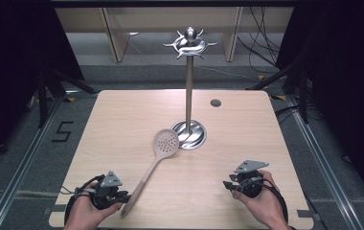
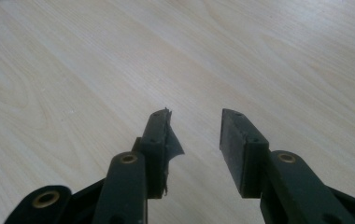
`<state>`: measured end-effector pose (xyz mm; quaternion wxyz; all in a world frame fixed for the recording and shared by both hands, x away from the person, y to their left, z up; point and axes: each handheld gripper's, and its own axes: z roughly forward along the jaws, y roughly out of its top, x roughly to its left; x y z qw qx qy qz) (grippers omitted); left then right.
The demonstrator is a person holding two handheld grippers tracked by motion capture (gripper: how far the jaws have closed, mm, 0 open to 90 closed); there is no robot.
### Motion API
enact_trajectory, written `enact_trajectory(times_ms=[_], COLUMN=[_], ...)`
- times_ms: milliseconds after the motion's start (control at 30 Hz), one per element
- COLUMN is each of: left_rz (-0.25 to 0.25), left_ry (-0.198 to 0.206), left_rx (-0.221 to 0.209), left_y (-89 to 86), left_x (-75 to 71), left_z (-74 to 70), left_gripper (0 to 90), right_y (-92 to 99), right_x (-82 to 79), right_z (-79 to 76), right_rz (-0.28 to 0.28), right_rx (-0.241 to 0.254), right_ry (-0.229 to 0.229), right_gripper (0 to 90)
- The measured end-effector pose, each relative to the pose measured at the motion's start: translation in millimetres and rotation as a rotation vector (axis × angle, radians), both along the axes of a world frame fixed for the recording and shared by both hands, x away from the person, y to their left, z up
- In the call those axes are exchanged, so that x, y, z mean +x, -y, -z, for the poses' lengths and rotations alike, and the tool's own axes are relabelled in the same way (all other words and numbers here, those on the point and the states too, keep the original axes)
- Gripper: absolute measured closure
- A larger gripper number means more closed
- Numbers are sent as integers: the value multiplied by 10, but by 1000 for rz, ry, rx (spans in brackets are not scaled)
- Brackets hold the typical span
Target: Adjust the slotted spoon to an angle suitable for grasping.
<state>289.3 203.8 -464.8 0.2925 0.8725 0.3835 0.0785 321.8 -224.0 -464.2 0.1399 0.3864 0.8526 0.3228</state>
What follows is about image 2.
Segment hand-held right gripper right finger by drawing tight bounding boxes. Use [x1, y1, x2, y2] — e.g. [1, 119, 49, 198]
[219, 108, 271, 199]

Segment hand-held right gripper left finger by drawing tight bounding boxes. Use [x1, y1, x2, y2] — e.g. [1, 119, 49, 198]
[131, 107, 185, 200]

